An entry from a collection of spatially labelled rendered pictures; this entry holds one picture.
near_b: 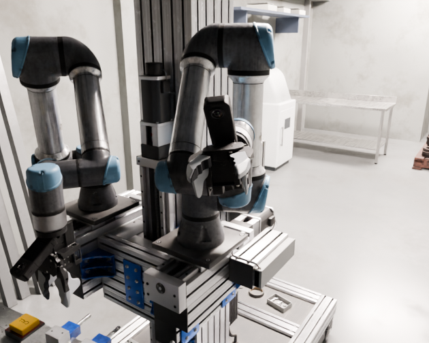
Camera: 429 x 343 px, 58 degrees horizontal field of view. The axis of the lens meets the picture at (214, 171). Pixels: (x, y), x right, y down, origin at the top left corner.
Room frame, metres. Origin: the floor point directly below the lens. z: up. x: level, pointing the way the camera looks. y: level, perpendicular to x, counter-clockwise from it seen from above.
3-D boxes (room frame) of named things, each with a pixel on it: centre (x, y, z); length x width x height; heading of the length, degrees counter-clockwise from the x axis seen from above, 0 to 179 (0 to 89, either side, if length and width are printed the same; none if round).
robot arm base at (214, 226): (1.12, 0.04, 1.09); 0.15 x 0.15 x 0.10
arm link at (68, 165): (0.96, 0.42, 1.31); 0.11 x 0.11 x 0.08; 20
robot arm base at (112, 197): (1.40, 0.45, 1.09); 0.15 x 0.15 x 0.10
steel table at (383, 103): (5.94, -1.77, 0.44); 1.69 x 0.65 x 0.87; 55
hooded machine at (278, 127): (5.27, -0.69, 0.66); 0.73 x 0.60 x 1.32; 54
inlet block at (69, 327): (0.88, 0.39, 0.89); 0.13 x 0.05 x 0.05; 152
